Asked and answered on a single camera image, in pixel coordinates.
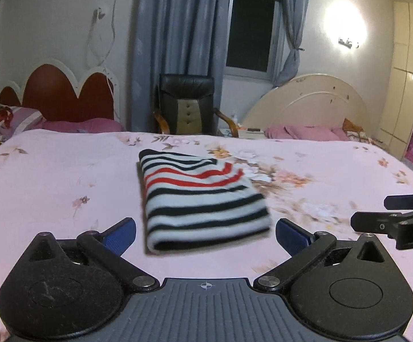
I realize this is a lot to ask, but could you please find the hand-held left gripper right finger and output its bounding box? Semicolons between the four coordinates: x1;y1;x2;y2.
253;218;392;293

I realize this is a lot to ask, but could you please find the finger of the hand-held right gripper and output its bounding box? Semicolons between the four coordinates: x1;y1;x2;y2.
384;192;413;211
350;211;412;236

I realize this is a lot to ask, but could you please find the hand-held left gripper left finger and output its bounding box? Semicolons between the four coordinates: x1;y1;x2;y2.
25;217;159;293

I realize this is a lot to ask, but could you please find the striped knit sweater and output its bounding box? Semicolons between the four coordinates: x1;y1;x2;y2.
136;148;272;255

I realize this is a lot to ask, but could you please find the pink floral bed sheet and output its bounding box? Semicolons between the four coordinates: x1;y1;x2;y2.
0;129;413;342

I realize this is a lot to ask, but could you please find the orange patterned cloth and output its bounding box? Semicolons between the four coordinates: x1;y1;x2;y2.
342;118;366;139

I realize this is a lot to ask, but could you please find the large pink pillow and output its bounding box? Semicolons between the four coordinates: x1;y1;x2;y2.
285;125;339;142

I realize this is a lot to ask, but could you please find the cream nightstand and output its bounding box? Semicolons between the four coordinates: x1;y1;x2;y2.
217;127;266;139

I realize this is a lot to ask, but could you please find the long pink pillow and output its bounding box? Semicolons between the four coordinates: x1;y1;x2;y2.
41;118;125;133

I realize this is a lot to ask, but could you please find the cream arched headboard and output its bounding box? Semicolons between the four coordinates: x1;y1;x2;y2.
240;73;380;139

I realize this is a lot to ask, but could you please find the cream wardrobe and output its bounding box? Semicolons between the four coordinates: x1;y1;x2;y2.
378;2;413;177

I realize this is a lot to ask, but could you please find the striped pink pillow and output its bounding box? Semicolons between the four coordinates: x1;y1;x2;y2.
0;106;45;141

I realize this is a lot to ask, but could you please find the red scalloped headboard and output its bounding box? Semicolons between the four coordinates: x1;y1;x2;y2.
0;59;122;123

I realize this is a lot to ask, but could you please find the black leather office chair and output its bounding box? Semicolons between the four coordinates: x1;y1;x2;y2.
153;74;239;137

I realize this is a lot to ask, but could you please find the window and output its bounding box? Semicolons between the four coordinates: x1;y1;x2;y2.
224;0;286;82

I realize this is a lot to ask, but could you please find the tied grey curtain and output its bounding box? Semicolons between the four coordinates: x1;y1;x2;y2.
271;0;312;88

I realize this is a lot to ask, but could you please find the wide grey curtain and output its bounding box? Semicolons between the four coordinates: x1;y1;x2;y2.
130;0;232;134

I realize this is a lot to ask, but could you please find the wall lamp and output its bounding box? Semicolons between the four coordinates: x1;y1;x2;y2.
338;36;360;50

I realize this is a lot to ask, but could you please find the white power cable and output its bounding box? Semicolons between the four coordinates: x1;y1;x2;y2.
85;0;120;122

